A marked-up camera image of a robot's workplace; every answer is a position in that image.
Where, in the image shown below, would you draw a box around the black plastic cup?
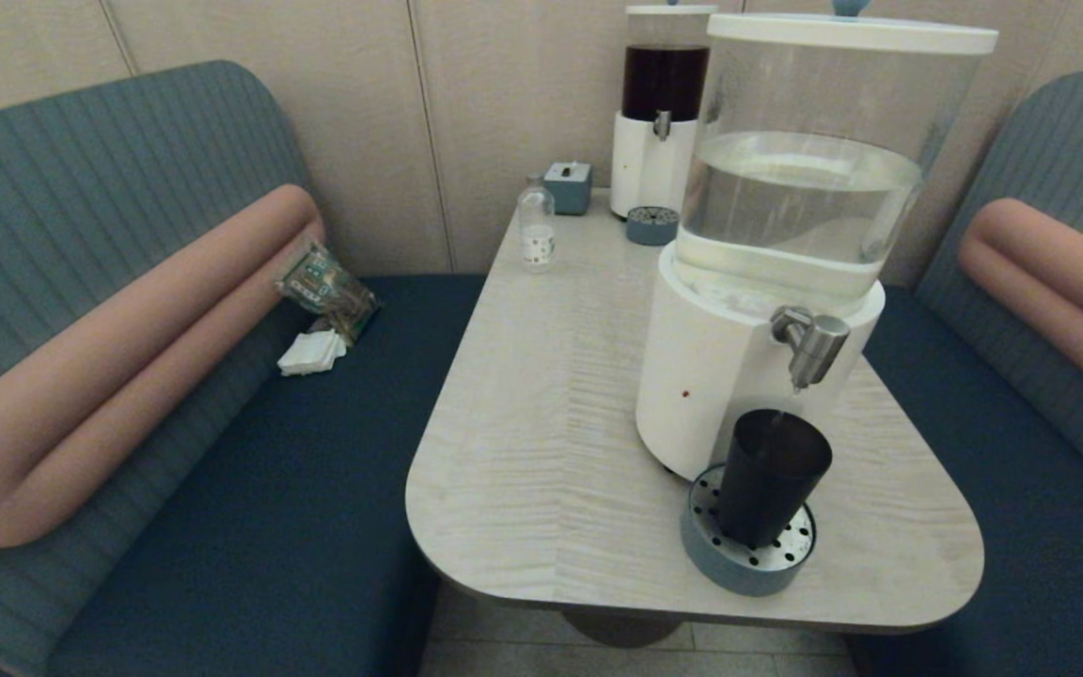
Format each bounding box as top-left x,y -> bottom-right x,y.
718,409 -> 834,551

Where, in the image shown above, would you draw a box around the small clear plastic bottle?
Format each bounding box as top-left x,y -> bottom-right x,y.
517,175 -> 556,274

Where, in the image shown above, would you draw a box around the small blue box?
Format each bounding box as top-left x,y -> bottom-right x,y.
543,161 -> 592,216

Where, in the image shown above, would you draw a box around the blue drip tray metal grate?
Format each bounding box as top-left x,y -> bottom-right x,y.
625,206 -> 682,247
680,464 -> 817,597

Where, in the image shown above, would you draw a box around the clear water dispenser white base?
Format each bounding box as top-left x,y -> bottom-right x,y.
636,0 -> 1000,482

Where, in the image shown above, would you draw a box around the dark drink dispenser white base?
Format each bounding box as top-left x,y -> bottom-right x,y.
610,0 -> 719,219

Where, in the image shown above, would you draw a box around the clear green snack packet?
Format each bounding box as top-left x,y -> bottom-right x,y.
272,240 -> 381,346

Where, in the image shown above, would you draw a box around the white paper napkins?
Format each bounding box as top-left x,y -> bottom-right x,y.
276,329 -> 347,378

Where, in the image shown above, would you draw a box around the teal upholstered bench seat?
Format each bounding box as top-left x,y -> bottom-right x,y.
847,72 -> 1083,677
0,60 -> 486,677

